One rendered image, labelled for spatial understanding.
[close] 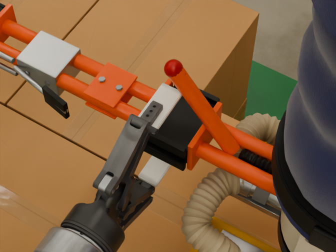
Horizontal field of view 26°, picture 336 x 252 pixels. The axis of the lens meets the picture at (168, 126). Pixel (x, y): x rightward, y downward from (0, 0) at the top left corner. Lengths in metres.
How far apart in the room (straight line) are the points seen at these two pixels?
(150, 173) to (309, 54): 0.41
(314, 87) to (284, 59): 1.95
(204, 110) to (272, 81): 1.64
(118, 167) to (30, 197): 0.85
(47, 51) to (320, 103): 0.50
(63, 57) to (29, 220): 0.69
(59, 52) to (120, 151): 0.24
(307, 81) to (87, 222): 0.34
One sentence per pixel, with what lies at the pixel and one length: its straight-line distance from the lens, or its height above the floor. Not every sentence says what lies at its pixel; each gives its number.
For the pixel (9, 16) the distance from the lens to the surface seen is 1.11.
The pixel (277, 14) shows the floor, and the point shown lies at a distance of 2.74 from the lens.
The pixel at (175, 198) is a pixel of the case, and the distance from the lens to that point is 1.20.
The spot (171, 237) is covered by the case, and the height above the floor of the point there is 0.95.
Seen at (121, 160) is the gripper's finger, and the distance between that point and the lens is 0.86.
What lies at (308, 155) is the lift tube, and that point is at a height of 1.41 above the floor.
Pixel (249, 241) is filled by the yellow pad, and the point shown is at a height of 1.09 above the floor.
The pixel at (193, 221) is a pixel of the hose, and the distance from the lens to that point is 0.96.
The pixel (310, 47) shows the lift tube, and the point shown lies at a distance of 0.67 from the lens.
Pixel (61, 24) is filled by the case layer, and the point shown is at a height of 0.54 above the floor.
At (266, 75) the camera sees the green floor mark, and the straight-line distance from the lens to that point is 2.55.
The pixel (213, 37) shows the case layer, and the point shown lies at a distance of 1.93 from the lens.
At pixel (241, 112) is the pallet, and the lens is 2.32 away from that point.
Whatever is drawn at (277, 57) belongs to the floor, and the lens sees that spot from 2.61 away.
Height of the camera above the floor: 2.02
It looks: 57 degrees down
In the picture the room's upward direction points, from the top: straight up
